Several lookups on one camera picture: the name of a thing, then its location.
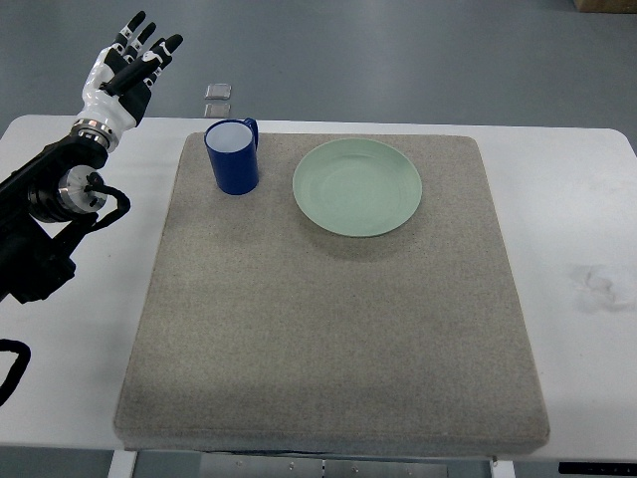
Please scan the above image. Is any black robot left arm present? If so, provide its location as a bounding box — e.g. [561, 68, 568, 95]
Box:
[1, 119, 130, 304]

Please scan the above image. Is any metal table frame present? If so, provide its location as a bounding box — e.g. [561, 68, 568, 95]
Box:
[106, 451, 517, 477]

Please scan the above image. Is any cardboard box corner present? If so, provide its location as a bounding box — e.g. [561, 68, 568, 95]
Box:
[573, 0, 637, 14]

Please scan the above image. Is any light green plate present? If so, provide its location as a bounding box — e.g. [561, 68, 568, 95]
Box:
[293, 137, 423, 238]

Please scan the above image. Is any upper metal floor plate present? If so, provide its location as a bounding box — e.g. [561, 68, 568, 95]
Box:
[205, 84, 232, 100]

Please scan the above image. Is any beige felt mat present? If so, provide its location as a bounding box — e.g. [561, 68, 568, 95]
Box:
[113, 133, 549, 456]

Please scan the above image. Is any black sleeved cable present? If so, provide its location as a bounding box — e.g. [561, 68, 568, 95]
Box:
[0, 339, 32, 407]

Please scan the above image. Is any lower metal floor plate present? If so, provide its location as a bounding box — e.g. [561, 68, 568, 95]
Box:
[204, 103, 231, 119]

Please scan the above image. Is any blue enamel mug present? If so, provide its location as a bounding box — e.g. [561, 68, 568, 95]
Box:
[204, 118, 259, 195]

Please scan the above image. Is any metal floor plate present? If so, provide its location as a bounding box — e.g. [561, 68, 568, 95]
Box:
[205, 84, 232, 100]
[204, 103, 231, 119]

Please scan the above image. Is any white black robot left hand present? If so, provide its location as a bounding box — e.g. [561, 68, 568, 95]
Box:
[72, 11, 183, 151]

